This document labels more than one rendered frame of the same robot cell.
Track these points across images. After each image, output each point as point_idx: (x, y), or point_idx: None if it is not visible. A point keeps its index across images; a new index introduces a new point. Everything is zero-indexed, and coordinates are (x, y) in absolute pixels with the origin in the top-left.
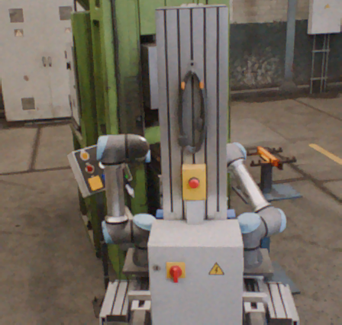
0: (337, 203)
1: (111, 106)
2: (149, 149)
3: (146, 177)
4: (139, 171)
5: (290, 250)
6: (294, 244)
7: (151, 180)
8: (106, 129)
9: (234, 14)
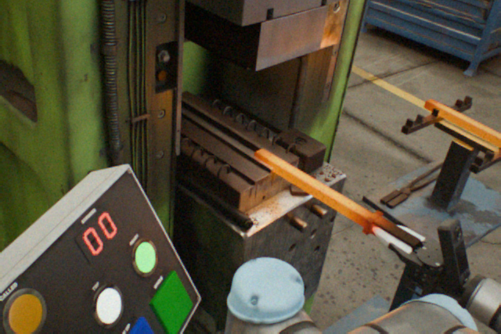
0: (373, 134)
1: (73, 13)
2: (457, 302)
3: (172, 222)
4: (156, 212)
5: (376, 255)
6: (372, 238)
7: (181, 222)
8: (38, 98)
9: None
